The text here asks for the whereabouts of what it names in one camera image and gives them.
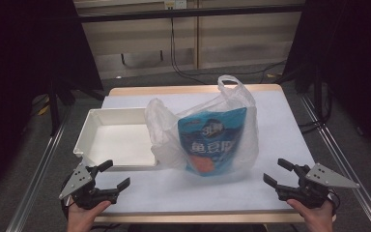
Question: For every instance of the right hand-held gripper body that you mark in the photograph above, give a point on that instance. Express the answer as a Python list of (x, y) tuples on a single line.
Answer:
[(325, 178)]

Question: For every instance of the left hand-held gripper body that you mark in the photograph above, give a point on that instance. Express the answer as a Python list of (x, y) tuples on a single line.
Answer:
[(79, 180)]

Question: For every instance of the translucent white plastic bag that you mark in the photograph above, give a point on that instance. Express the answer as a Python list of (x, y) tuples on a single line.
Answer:
[(161, 129)]

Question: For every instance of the blue snack pouch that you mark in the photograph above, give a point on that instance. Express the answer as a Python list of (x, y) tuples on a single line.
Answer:
[(211, 141)]

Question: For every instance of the person's left hand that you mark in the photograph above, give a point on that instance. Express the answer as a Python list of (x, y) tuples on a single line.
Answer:
[(80, 220)]

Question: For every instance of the person's right hand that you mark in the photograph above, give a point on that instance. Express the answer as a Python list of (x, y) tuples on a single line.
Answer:
[(319, 219)]

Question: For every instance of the white plastic tray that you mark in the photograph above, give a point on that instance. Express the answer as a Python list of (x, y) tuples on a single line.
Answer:
[(122, 141)]

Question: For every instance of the white table mat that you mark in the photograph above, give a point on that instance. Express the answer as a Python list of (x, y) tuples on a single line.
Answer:
[(280, 129)]

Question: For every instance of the black metal stand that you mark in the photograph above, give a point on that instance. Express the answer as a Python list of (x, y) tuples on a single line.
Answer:
[(54, 106)]

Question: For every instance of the yellow floor tape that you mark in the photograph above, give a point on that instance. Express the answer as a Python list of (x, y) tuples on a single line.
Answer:
[(44, 109)]

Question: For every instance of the black curtain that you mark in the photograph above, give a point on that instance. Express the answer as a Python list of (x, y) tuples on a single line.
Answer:
[(351, 48), (22, 64)]

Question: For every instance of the black horizontal bar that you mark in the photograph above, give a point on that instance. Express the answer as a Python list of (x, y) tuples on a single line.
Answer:
[(190, 13)]

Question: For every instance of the aluminium floor rail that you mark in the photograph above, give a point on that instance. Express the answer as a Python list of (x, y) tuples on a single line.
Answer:
[(344, 164), (38, 170)]

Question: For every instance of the white wall socket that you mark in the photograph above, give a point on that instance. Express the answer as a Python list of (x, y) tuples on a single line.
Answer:
[(175, 4)]

